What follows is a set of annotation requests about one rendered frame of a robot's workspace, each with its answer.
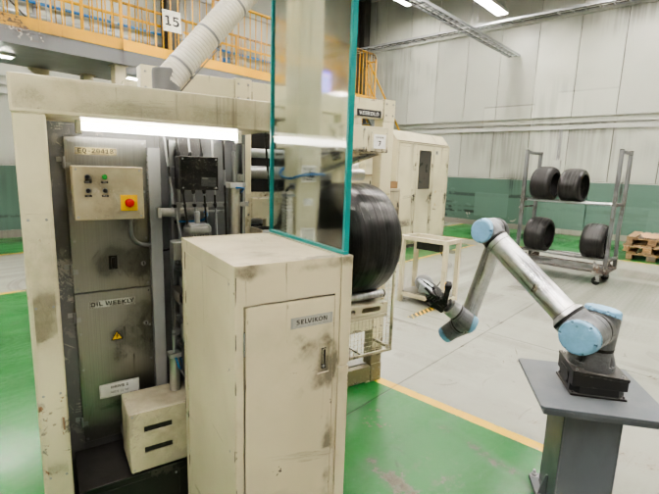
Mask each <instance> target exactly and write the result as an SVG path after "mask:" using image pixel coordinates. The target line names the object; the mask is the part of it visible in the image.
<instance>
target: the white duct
mask: <svg viewBox="0 0 659 494"><path fill-rule="evenodd" d="M257 1H258V0H220V1H219V3H217V5H216V6H215V7H214V8H213V9H212V10H211V11H210V12H209V13H208V14H207V16H206V17H205V18H204V19H203V20H202V21H201V22H200V23H199V24H198V25H197V26H196V28H195V29H194V30H193V31H192V32H191V33H190V34H189V35H188V36H187V37H186V38H185V39H184V40H183V42H182V43H181V44H180V45H179V46H178V47H177V49H176V50H175V51H174V52H173V53H172V54H170V55H169V57H168V59H167V60H166V61H165V62H164V63H163V64H162V65H161V66H160V67H169V68H172V69H173V73H172V76H171V79H170V80H172V81H173V82H174V83H175V84H176V85H178V86H180V88H182V86H183V85H184V84H185V83H186V82H187V81H188V80H189V79H190V78H191V77H192V75H193V74H194V73H195V72H196V71H197V70H198V68H199V67H200V66H201V65H202V64H203V63H204V62H205V60H206V59H207V58H208V57H209V56H210V55H211V54H212V52H213V51H214V50H215V49H216V48H217V47H218V46H219V45H220V43H221V42H222V41H223V40H224V39H225V38H226V37H227V35H228V34H229V33H230V32H231V31H232V30H233V29H234V27H235V26H236V25H237V24H238V23H239V22H240V21H241V19H242V18H244V17H245V16H246V14H247V13H248V11H249V10H250V9H251V8H252V7H253V6H254V5H255V4H256V2H257Z"/></svg>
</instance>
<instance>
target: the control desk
mask: <svg viewBox="0 0 659 494"><path fill-rule="evenodd" d="M181 257H182V294H183V331H184V367H185V405H186V442H187V478H188V494H343V476H344V452H345V428H346V405H347V382H348V364H347V362H349V341H350V318H351V294H352V272H353V255H351V254H348V255H342V254H339V253H335V252H332V251H330V250H327V249H324V248H320V247H317V246H314V245H311V244H308V243H305V242H301V241H298V240H295V239H292V238H289V237H285V236H282V235H279V234H276V233H273V232H268V233H266V232H264V233H246V234H229V235H210V236H192V237H182V238H181Z"/></svg>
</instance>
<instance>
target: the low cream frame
mask: <svg viewBox="0 0 659 494"><path fill-rule="evenodd" d="M406 240H413V241H414V254H413V268H412V284H411V287H408V288H405V289H403V284H404V269H405V253H406ZM453 244H456V251H455V263H454V274H453V286H452V294H449V297H448V300H449V299H452V300H456V301H457V294H458V282H459V270H460V259H461V248H462V238H454V237H447V236H439V235H432V234H425V233H419V232H415V233H409V234H402V248H401V254H400V260H399V276H398V291H397V301H402V300H403V296H407V297H411V298H415V299H419V300H423V301H426V300H427V299H426V293H425V292H423V293H419V292H418V289H419V286H420V283H419V282H418V280H417V279H418V278H420V279H425V280H428V281H430V282H432V283H433V280H432V278H431V277H430V276H428V275H426V274H420V275H418V276H417V273H418V259H419V249H421V250H427V251H433V252H438V253H439V252H440V253H441V252H443V254H442V253H441V256H442V267H441V280H440V283H439V284H440V289H441V290H442V292H443V293H444V289H445V288H444V285H445V283H446V278H447V267H448V254H449V245H453ZM439 284H438V285H439ZM438 285H437V286H438Z"/></svg>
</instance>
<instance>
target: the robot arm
mask: <svg viewBox="0 0 659 494"><path fill-rule="evenodd" d="M471 235H472V237H473V239H474V240H475V241H476V242H478V243H482V244H483V245H484V249H483V252H482V256H481V259H480V262H479V264H478V267H477V270H476V272H475V275H474V278H473V281H472V283H471V286H470V289H469V292H468V294H467V297H466V300H465V303H464V305H463V306H462V305H461V304H460V303H458V302H457V301H456V300H452V299H449V300H448V297H449V293H450V290H451V288H452V282H451V281H446V283H445V285H444V288H445V289H444V293H443V292H442V290H441V289H440V288H439V287H438V286H436V285H435V284H434V283H432V282H430V281H428V280H425V279H420V278H418V279H417V280H418V282H419V283H420V286H419V289H418V292H419V293H423V292H425V293H426V299H427V300H426V301H425V302H424V303H426V304H427V302H430V303H431V305H429V304H427V305H428V306H430V307H431V308H435V309H437V310H438V311H439V312H441V313H442V312H444V314H445V315H447V316H448V317H449V318H451V320H450V321H448V322H447V323H446V324H444V325H442V326H441V327H440V328H439V330H438V333H439V336H440V337H441V339H442V340H443V341H445V342H451V341H452V340H454V339H455V338H458V337H460V336H463V335H465V334H469V333H471V332H473V331H474V330H475V329H476V327H477V326H478V323H479V318H478V313H479V310H480V308H481V305H482V301H483V298H484V296H485V293H486V290H487V288H488V286H489V284H490V281H491V278H492V276H493V273H494V270H495V268H496V265H497V263H498V261H499V262H500V263H501V264H502V265H503V266H504V267H505V269H506V270H507V271H508V272H509V273H510V274H512V275H513V276H514V277H515V278H516V280H517V281H518V282H519V283H520V284H521V285H522V286H523V287H524V288H525V289H526V290H527V292H528V293H529V294H530V295H531V296H532V297H533V298H534V300H535V301H536V302H537V304H538V305H539V306H540V307H541V308H542V309H543V310H544V311H545V312H546V313H547V314H548V315H549V316H550V317H551V318H552V319H553V327H554V328H555V329H556V330H557V332H558V338H559V341H560V343H561V345H562V346H563V347H564V348H565V349H566V350H567V351H568V352H569V353H568V356H567V359H568V361H569V362H570V363H572V364H573V365H575V366H576V367H578V368H581V369H583V370H586V371H591V372H595V373H601V374H611V373H614V372H615V370H616V362H615V357H614V351H615V347H616V343H617V339H618V335H619V331H620V327H621V323H622V318H623V313H622V312H620V311H619V310H616V309H614V308H611V307H607V306H603V305H599V304H593V303H586V304H584V306H583V305H578V304H575V303H574V302H573V301H572V300H571V299H570V298H569V297H568V296H567V295H566V294H565V293H564V292H563V291H562V290H561V289H560V288H559V287H558V286H557V285H556V284H555V283H554V282H553V281H552V280H551V279H550V278H549V277H548V276H547V274H546V273H545V272H544V271H543V270H542V269H541V268H540V267H539V266H538V265H537V264H536V263H535V262H534V261H533V260H532V259H531V258H530V257H529V256H528V255H527V254H526V253H525V252H524V251H523V250H522V249H521V248H520V246H519V245H518V244H517V243H516V242H515V241H514V240H513V239H512V238H511V237H510V230H509V226H508V224H507V223H506V221H504V220H502V219H500V218H488V219H487V218H483V219H479V220H477V221H475V222H474V223H473V225H472V228H471Z"/></svg>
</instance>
